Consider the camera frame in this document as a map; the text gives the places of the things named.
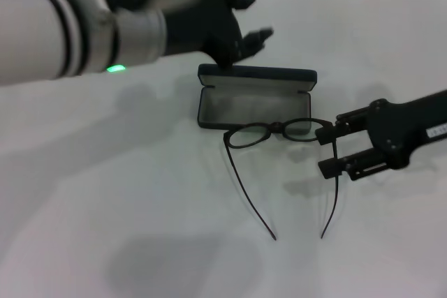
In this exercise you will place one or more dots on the black thin-frame glasses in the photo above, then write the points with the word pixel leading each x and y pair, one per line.
pixel 277 126

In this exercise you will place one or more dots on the black glasses case grey lining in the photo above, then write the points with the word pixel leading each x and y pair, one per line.
pixel 244 102

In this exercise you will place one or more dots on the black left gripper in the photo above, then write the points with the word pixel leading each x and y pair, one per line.
pixel 213 29

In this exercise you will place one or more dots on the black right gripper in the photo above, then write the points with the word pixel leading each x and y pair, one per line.
pixel 401 127

